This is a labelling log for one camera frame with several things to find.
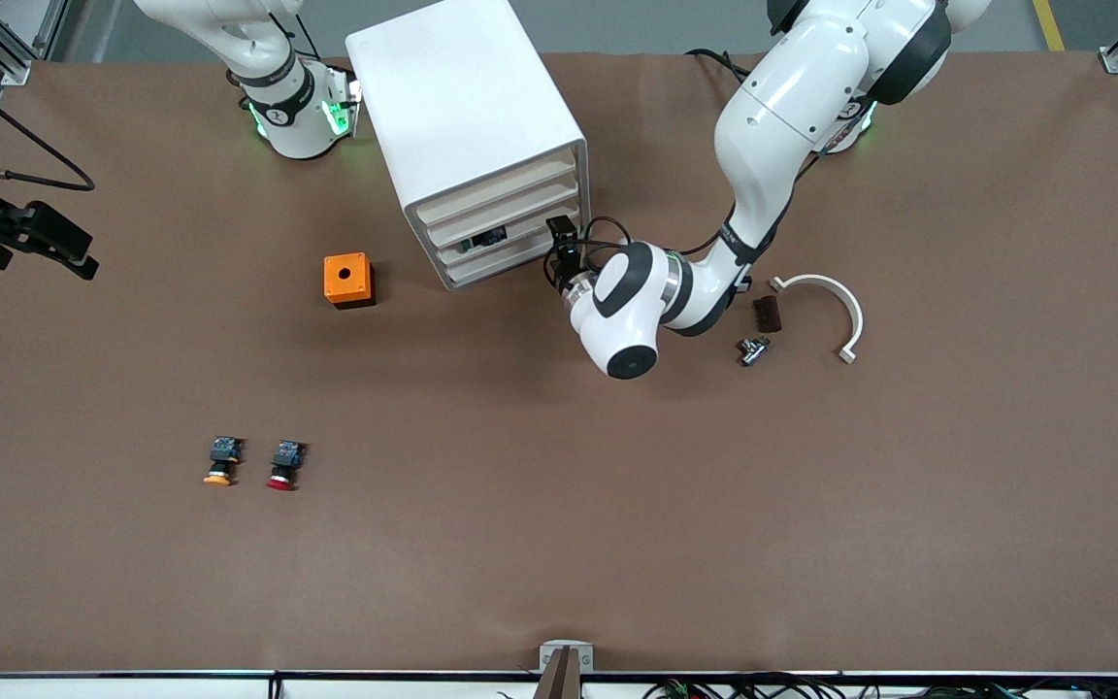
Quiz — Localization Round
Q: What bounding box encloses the white drawer cabinet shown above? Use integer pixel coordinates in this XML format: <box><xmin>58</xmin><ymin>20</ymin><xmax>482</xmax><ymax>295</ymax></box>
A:
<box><xmin>345</xmin><ymin>0</ymin><xmax>592</xmax><ymax>291</ymax></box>

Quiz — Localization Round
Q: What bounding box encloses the yellow mushroom push button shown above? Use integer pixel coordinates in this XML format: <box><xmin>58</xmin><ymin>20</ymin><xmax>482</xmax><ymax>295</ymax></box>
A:
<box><xmin>203</xmin><ymin>436</ymin><xmax>246</xmax><ymax>487</ymax></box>

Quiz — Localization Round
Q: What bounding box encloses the red mushroom push button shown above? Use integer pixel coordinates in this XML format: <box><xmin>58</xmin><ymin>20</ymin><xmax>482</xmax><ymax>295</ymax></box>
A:
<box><xmin>265</xmin><ymin>439</ymin><xmax>309</xmax><ymax>492</ymax></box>

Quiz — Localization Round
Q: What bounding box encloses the orange button enclosure box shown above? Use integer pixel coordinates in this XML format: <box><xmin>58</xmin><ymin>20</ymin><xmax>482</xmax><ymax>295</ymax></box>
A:
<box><xmin>323</xmin><ymin>252</ymin><xmax>377</xmax><ymax>311</ymax></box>

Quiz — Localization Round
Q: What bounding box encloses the black arm base cable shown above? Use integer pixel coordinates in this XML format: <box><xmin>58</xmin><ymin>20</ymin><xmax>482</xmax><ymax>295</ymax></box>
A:
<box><xmin>684</xmin><ymin>47</ymin><xmax>750</xmax><ymax>81</ymax></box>

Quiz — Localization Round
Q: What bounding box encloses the white curved plastic bracket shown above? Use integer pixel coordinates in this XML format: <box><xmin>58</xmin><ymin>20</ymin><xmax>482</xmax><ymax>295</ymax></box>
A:
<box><xmin>769</xmin><ymin>273</ymin><xmax>865</xmax><ymax>366</ymax></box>

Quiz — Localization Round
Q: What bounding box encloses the white table edge rail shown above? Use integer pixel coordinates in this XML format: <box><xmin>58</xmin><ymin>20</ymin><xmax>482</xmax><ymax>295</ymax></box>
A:
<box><xmin>0</xmin><ymin>673</ymin><xmax>1118</xmax><ymax>699</ymax></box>

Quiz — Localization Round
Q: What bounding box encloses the tangled cable bundle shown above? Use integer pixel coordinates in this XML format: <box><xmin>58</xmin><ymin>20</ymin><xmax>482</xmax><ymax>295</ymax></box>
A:
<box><xmin>641</xmin><ymin>677</ymin><xmax>1118</xmax><ymax>699</ymax></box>

